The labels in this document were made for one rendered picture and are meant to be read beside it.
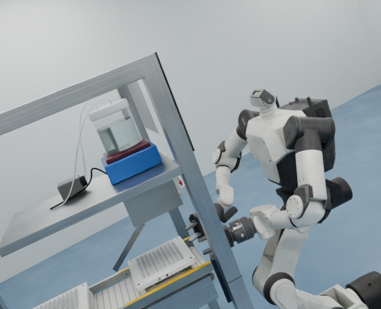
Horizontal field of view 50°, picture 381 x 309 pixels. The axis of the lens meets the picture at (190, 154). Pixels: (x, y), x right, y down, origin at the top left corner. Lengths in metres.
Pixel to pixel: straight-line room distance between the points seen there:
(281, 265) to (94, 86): 1.05
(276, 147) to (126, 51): 3.66
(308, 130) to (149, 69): 0.58
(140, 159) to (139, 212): 0.28
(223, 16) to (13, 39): 2.56
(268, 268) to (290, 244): 0.14
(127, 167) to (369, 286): 1.26
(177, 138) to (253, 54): 4.44
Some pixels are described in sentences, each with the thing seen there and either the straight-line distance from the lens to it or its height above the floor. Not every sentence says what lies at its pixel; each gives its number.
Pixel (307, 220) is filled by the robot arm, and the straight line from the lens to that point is 1.42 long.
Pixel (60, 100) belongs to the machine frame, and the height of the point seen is 1.61.
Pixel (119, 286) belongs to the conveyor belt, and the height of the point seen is 0.83.
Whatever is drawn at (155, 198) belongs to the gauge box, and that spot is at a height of 1.12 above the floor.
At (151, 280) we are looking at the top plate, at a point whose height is 0.90.
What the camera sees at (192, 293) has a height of 0.79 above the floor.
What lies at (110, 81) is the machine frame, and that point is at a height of 1.61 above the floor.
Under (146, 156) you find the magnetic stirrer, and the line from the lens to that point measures 1.46.
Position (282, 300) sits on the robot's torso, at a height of 0.55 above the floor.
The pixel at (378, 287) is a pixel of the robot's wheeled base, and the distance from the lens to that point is 2.12.
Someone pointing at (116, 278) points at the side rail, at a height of 0.85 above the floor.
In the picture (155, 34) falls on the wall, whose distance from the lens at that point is 5.15.
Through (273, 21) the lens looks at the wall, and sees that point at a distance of 5.96.
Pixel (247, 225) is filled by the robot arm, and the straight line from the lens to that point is 1.58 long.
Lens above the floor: 1.62
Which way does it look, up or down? 14 degrees down
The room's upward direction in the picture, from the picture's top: 21 degrees counter-clockwise
